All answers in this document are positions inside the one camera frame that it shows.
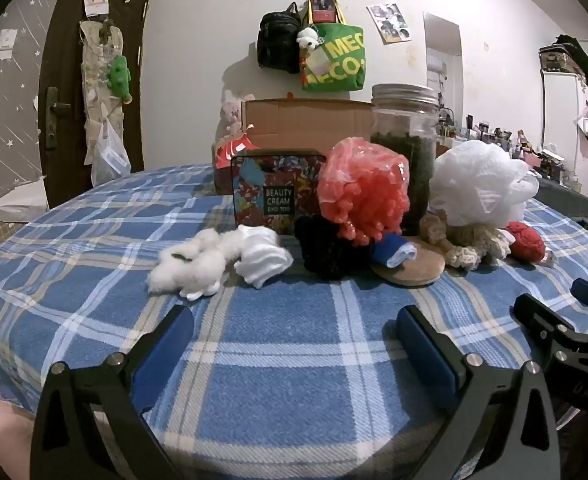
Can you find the colourful patterned tin box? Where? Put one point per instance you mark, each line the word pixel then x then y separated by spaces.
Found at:
pixel 274 185

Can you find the glass jar with metal lid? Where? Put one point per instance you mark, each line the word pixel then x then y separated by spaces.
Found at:
pixel 404 125

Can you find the white cloth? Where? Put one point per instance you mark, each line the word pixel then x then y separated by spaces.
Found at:
pixel 261 260

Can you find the red crochet scrunchie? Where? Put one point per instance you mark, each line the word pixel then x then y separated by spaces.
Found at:
pixel 526 242

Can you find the beige crochet scrunchie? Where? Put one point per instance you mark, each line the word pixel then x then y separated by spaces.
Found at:
pixel 474 245

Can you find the white bath pouf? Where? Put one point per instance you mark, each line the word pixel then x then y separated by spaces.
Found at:
pixel 479 185

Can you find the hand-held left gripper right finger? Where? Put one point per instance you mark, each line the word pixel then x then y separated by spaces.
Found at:
pixel 424 355

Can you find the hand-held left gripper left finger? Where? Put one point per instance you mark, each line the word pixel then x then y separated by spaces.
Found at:
pixel 166 350

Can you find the red bath pouf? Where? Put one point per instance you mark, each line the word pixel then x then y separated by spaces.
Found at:
pixel 364 185

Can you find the wall mirror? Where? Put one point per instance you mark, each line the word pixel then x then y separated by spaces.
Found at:
pixel 441 55

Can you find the clear plastic bag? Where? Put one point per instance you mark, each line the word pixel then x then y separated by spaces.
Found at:
pixel 109 157

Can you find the dark storage case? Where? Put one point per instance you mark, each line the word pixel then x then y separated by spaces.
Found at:
pixel 556 60

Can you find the blue bandage roll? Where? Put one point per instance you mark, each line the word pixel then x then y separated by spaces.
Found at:
pixel 386 252

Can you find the black backpack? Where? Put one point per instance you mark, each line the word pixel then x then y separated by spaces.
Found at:
pixel 279 40

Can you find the photo collage sheet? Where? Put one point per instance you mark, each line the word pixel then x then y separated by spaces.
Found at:
pixel 389 22

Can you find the white wardrobe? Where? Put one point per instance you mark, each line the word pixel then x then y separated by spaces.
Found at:
pixel 566 110

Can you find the round beige pad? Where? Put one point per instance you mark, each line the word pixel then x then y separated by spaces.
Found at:
pixel 419 271

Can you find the dark brown door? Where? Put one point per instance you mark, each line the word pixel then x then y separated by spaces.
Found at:
pixel 63 35

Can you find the green plush toy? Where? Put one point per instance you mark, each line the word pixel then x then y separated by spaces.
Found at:
pixel 119 77

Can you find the green tote bag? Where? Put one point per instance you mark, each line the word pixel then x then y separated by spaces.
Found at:
pixel 339 60

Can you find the beige hanging door organizer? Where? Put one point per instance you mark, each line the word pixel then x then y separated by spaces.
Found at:
pixel 93 70

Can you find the dark table with clutter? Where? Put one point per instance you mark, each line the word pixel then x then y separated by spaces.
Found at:
pixel 504 137

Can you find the black scrunchie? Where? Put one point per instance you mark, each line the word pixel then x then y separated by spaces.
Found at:
pixel 324 252

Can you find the small clear wrapper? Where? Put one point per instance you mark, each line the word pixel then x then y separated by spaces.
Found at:
pixel 549 259

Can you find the dark clothes pile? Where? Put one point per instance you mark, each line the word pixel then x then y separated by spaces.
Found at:
pixel 581 57

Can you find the pink plush toy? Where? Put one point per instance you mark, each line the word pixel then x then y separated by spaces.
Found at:
pixel 231 112

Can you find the small white plush toy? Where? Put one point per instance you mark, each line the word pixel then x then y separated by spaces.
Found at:
pixel 308 37

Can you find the white fluffy scrunchie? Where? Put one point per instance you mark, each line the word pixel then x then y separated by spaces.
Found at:
pixel 193 260

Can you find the cardboard box with red inside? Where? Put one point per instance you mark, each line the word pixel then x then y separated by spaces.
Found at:
pixel 304 125

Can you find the red photo frame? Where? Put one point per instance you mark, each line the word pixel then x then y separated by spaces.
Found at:
pixel 322 9

